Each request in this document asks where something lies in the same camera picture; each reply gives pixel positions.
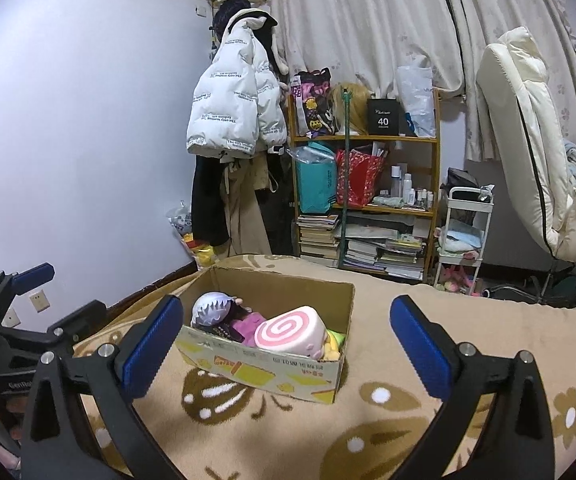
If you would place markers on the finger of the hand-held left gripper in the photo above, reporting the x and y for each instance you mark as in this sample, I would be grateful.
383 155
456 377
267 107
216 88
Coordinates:
32 275
77 320

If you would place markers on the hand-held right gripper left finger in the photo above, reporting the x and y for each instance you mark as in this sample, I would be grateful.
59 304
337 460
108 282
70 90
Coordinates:
152 345

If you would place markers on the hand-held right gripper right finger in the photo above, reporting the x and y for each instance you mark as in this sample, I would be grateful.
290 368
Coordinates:
418 350

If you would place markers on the purple and white plush doll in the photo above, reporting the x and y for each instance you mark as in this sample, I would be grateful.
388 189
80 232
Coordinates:
212 310

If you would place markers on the yellow dog plush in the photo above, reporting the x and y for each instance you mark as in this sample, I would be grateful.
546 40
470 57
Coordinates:
332 349

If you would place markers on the pink fluffy plush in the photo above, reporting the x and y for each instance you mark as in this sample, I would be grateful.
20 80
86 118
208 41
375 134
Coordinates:
248 328

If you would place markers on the printed cardboard box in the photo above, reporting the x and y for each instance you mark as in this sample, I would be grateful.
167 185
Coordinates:
268 370

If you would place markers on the pink swirl roll plush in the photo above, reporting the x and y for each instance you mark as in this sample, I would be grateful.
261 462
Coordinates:
288 335

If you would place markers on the pile of books and papers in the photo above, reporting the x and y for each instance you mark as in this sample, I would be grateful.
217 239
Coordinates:
383 255

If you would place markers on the plastic bag of small goods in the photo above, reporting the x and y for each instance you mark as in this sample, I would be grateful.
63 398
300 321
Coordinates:
187 230

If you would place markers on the beige patterned blanket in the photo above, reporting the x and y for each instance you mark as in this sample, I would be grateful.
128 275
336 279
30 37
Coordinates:
318 435

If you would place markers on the white trolley cart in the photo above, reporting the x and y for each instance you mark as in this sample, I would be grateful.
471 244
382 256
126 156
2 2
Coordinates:
450 220

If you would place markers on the stack of books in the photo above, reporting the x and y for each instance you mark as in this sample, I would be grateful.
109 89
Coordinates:
318 237

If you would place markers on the black hanging coat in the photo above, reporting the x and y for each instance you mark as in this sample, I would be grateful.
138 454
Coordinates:
207 200

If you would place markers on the row of cosmetic bottles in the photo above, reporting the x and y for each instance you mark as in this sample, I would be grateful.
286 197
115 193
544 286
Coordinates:
410 190

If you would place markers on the beige hanging coat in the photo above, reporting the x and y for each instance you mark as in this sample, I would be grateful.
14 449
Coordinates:
245 210

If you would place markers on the black bag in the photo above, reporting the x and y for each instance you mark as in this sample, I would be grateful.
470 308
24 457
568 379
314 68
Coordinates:
460 179

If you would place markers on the red patterned bag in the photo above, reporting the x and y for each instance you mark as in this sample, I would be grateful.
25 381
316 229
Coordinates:
360 180

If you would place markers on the thin green pole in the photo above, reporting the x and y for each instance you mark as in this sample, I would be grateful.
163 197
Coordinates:
346 185

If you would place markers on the teal bag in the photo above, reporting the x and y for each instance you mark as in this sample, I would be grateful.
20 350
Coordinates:
315 182

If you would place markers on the wooden bookshelf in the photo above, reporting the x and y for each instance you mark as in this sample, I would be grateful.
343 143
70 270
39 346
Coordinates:
368 138

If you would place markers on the white recliner chair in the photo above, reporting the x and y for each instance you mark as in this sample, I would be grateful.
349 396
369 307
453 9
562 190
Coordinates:
523 150

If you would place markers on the black gift box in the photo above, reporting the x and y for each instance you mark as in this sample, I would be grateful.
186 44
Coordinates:
383 117

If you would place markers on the blond wig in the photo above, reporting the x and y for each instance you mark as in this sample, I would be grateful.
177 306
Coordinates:
353 107

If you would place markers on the clear plastic bag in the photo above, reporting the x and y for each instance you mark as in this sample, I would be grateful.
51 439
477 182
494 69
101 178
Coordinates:
415 95

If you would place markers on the white puffer jacket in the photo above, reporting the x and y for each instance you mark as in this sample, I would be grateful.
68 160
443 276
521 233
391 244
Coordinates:
227 100

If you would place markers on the colourful printed bag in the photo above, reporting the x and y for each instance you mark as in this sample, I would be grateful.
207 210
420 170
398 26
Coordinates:
313 105

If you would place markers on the floral curtain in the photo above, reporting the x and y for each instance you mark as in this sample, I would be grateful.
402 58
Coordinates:
378 15

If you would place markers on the wall socket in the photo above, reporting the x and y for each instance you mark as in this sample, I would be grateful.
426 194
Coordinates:
39 300
12 317

